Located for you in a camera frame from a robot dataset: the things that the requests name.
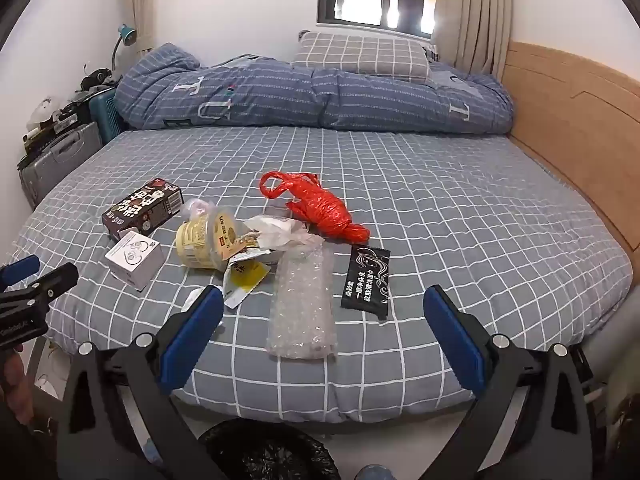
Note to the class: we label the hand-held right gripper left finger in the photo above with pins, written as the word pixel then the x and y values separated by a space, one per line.
pixel 192 340

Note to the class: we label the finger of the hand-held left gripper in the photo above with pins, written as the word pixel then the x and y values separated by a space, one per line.
pixel 55 282
pixel 20 269

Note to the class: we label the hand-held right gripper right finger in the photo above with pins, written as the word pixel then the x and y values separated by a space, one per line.
pixel 455 340

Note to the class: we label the yellow snack wrapper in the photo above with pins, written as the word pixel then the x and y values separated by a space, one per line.
pixel 247 275

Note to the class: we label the yellow instant noodle cup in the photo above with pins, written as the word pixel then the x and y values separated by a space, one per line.
pixel 200 240

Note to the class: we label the brown biscuit box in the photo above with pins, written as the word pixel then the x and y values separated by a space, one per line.
pixel 140 205

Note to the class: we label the black trash bin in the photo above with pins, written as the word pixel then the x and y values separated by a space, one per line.
pixel 265 452

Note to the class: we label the red plastic bag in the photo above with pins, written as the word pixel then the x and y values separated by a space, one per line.
pixel 320 205

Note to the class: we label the person's left hand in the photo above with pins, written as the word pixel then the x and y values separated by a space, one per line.
pixel 15 380

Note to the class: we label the small white box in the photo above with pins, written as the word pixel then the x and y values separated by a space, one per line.
pixel 132 260

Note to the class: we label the black sachet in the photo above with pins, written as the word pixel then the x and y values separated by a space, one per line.
pixel 365 280

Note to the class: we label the clear bubble wrap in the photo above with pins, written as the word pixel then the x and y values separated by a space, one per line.
pixel 300 305

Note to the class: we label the grey hard suitcase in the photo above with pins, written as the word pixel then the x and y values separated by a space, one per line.
pixel 65 155

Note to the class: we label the grey checked bed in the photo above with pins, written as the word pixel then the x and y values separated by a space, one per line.
pixel 450 210

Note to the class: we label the clear plastic bag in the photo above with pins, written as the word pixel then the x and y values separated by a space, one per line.
pixel 197 208

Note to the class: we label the white crumpled paper wrapper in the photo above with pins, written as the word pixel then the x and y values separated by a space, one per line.
pixel 280 232

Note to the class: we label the white plastic appliance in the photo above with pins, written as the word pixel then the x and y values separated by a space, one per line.
pixel 41 110

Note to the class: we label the teal suitcase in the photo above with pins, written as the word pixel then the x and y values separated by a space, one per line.
pixel 105 110

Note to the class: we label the wooden headboard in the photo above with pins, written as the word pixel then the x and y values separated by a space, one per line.
pixel 575 120

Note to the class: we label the teal desk lamp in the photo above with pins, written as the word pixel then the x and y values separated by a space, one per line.
pixel 127 34

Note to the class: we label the blue striped duvet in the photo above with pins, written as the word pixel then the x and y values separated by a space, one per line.
pixel 300 95

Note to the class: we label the grey checked pillow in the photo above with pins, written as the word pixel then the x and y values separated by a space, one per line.
pixel 360 55

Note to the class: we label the beige pleated curtain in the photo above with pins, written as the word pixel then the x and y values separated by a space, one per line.
pixel 475 10

